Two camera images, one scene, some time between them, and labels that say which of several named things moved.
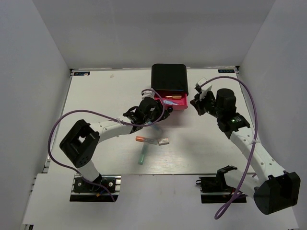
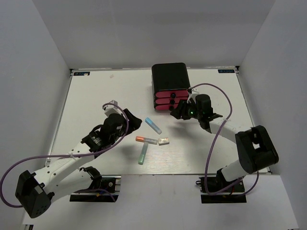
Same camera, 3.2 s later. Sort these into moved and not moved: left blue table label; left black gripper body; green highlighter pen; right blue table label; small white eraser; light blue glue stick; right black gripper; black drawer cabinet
Moved: left black gripper body; right black gripper
Not moved: left blue table label; black drawer cabinet; light blue glue stick; small white eraser; green highlighter pen; right blue table label
